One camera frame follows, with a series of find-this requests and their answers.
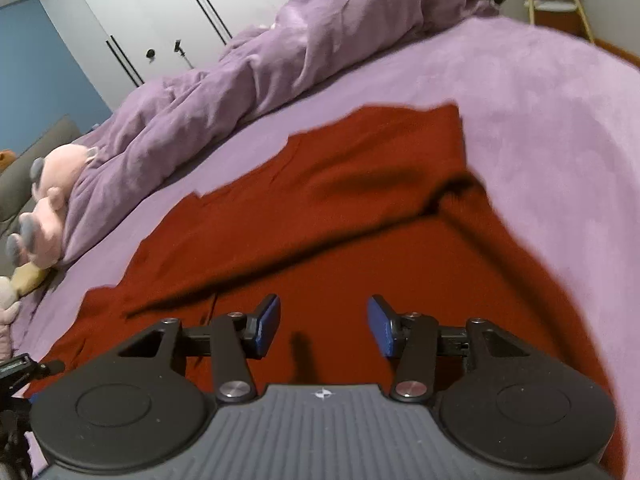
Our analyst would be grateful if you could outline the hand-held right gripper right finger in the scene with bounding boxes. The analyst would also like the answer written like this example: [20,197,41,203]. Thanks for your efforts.
[367,296,531,404]

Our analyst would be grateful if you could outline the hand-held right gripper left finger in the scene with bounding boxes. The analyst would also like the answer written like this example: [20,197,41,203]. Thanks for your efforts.
[117,294,279,404]

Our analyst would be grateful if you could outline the red knit sweater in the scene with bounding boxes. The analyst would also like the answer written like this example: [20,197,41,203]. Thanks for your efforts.
[22,103,628,480]

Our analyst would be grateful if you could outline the purple duvet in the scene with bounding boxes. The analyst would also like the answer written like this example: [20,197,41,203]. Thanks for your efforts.
[60,0,501,266]

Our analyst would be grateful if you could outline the pink plush toy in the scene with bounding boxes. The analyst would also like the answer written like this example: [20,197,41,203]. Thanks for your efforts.
[5,144,99,268]

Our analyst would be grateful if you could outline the beige plush toy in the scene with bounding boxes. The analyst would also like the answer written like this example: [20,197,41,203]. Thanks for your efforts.
[0,262,51,361]

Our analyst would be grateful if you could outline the black tripod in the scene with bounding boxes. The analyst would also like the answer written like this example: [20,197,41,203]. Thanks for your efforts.
[0,354,66,480]

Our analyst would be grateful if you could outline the purple bed sheet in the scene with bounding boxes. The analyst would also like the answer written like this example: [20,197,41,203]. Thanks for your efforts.
[10,15,640,480]

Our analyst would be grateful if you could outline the white wardrobe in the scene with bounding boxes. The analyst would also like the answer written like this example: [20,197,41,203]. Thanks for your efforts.
[39,0,326,113]

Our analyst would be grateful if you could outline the gold metal side table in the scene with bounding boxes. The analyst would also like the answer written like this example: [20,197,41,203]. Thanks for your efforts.
[522,0,597,43]

